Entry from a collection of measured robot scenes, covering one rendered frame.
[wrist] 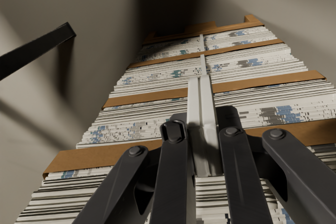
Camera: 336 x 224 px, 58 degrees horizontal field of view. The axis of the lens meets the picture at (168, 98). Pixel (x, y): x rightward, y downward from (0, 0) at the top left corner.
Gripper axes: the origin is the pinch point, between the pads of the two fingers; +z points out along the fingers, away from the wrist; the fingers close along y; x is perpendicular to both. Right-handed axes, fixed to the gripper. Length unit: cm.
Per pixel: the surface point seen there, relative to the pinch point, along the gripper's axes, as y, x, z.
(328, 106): 16.0, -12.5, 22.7
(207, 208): -0.8, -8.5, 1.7
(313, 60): 39, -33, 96
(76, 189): -12.5, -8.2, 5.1
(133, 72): -16, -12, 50
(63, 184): -14.4, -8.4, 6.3
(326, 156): 9.5, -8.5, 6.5
